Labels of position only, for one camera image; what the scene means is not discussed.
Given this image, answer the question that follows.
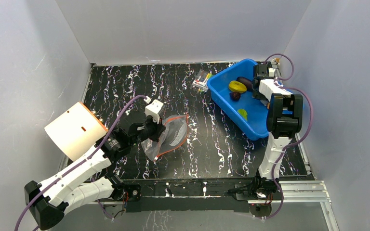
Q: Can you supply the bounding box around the small clear marker box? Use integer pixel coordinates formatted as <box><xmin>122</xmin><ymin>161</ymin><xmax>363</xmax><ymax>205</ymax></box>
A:
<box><xmin>191</xmin><ymin>70</ymin><xmax>213</xmax><ymax>93</ymax></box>

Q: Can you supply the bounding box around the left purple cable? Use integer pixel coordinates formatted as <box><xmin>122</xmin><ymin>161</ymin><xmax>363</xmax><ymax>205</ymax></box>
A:
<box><xmin>14</xmin><ymin>94</ymin><xmax>152</xmax><ymax>231</ymax></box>

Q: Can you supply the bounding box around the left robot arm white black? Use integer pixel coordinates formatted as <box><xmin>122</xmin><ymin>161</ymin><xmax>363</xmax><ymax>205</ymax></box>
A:
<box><xmin>21</xmin><ymin>115</ymin><xmax>166</xmax><ymax>231</ymax></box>

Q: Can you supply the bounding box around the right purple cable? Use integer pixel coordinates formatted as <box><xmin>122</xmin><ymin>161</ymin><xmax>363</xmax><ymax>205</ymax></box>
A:
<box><xmin>263</xmin><ymin>53</ymin><xmax>314</xmax><ymax>220</ymax></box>

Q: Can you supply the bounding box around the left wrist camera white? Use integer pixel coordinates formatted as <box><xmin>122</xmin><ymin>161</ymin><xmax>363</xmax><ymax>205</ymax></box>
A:
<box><xmin>145</xmin><ymin>100</ymin><xmax>165</xmax><ymax>124</ymax></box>

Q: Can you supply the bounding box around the purple cable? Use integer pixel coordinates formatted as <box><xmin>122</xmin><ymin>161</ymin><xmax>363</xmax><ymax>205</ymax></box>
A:
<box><xmin>263</xmin><ymin>53</ymin><xmax>314</xmax><ymax>220</ymax></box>
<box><xmin>14</xmin><ymin>94</ymin><xmax>152</xmax><ymax>231</ymax></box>

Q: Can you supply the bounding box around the white paper towel roll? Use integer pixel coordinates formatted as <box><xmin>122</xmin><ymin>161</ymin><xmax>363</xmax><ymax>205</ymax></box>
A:
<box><xmin>44</xmin><ymin>102</ymin><xmax>108</xmax><ymax>161</ymax></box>

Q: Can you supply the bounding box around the yellow toy food ring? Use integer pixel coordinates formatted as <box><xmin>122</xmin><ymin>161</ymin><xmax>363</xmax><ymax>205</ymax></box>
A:
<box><xmin>228</xmin><ymin>80</ymin><xmax>248</xmax><ymax>94</ymax></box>

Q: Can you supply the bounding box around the green toy leaf vegetable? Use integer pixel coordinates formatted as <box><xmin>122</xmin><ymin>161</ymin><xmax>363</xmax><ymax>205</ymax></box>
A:
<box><xmin>237</xmin><ymin>108</ymin><xmax>248</xmax><ymax>122</ymax></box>

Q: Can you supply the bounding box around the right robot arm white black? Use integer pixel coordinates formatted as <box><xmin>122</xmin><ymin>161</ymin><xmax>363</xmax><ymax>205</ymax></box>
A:
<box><xmin>251</xmin><ymin>63</ymin><xmax>304</xmax><ymax>199</ymax></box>

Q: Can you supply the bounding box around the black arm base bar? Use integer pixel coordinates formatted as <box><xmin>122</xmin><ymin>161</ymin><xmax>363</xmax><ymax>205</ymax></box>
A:
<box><xmin>127</xmin><ymin>178</ymin><xmax>256</xmax><ymax>213</ymax></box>

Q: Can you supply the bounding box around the black marbled table mat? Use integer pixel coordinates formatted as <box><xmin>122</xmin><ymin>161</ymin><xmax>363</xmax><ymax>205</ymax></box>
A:
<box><xmin>68</xmin><ymin>61</ymin><xmax>315</xmax><ymax>181</ymax></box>

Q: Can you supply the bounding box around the purple toy eggplant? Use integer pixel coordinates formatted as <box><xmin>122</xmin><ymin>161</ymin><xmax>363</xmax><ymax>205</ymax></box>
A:
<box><xmin>237</xmin><ymin>77</ymin><xmax>253</xmax><ymax>92</ymax></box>

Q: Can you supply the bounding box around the clear zip bag orange zipper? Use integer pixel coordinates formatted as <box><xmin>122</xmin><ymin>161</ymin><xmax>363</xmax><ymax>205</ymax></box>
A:
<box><xmin>141</xmin><ymin>114</ymin><xmax>188</xmax><ymax>161</ymax></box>

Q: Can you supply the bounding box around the dark red toy plum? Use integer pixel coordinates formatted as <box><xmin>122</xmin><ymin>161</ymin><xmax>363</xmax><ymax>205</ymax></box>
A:
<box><xmin>229</xmin><ymin>91</ymin><xmax>241</xmax><ymax>102</ymax></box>

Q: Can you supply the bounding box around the blue plastic bin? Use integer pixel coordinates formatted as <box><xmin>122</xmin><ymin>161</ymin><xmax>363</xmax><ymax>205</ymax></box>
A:
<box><xmin>207</xmin><ymin>59</ymin><xmax>268</xmax><ymax>141</ymax></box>

